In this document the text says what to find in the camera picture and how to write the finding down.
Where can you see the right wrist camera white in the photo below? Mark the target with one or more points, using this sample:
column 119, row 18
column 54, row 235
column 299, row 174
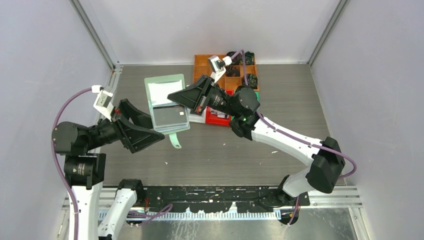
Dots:
column 218, row 66

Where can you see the dark rolled item middle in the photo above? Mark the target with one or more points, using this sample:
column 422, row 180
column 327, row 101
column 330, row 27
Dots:
column 233, row 71

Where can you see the orange compartment tray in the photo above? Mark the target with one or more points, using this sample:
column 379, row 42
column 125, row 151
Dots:
column 202, row 67

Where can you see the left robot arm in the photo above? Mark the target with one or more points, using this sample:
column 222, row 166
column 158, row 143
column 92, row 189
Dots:
column 84, row 171

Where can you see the red plastic bin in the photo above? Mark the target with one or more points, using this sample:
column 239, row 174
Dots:
column 214, row 117

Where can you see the green card holder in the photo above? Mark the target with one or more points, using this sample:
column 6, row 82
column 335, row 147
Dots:
column 157, row 90

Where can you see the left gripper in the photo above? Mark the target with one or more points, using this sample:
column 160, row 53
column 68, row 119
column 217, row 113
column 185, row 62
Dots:
column 132, row 136

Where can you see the white plastic bin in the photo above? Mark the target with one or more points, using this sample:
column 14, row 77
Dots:
column 197, row 117

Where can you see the dark green rolled item bottom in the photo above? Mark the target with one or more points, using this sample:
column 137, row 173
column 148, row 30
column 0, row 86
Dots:
column 251, row 80

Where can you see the green plastic bin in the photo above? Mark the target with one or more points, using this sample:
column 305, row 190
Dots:
column 257, row 96

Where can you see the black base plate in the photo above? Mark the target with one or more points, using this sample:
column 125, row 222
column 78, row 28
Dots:
column 209, row 199

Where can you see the black card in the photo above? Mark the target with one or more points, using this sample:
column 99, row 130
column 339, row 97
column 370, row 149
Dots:
column 169, row 116

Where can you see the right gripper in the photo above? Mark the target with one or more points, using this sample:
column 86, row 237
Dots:
column 195, row 96

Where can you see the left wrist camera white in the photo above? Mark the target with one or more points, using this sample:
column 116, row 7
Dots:
column 104, row 101

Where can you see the dark green rolled item top-right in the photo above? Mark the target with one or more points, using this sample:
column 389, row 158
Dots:
column 249, row 58

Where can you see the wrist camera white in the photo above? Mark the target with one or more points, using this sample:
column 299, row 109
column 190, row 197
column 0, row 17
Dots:
column 218, row 66
column 104, row 101

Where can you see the black rolled item top-left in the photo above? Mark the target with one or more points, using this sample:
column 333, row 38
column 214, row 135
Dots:
column 236, row 57

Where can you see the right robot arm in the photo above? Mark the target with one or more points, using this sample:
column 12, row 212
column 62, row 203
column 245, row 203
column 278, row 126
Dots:
column 323, row 158

